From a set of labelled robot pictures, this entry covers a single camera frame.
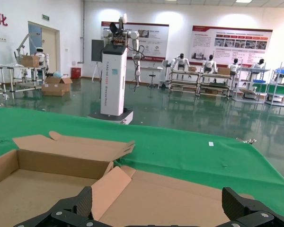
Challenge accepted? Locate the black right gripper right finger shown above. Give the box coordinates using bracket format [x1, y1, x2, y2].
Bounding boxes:
[222, 187, 284, 227]

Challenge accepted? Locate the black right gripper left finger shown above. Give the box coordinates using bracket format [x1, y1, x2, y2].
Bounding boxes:
[14, 186, 109, 227]

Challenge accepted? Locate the open brown cardboard box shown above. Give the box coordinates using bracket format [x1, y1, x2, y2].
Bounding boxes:
[44, 75, 73, 92]

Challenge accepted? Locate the metal cloth clip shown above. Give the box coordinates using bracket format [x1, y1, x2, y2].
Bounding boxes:
[236, 138, 257, 145]

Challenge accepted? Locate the green table cloth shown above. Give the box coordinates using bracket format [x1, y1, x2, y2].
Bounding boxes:
[0, 107, 284, 209]

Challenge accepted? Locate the red bin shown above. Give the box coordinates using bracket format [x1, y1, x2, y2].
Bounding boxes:
[71, 67, 82, 79]

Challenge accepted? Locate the black stool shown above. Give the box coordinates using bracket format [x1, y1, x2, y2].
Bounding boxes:
[148, 62, 157, 88]

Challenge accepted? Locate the white floor machine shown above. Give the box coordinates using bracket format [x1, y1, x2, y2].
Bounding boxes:
[159, 59, 171, 90]

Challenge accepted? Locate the dark panel on stand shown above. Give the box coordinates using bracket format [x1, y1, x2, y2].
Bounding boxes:
[91, 39, 105, 81]

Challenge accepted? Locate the beige door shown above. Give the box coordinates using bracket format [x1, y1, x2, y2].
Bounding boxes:
[27, 21, 60, 80]

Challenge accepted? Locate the pipe-frame workbench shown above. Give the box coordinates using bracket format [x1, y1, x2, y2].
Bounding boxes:
[0, 63, 15, 99]
[168, 68, 201, 96]
[232, 67, 271, 104]
[13, 65, 50, 92]
[198, 70, 233, 99]
[265, 69, 284, 105]

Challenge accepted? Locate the white wall pipe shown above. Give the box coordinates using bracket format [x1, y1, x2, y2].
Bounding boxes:
[80, 0, 86, 64]

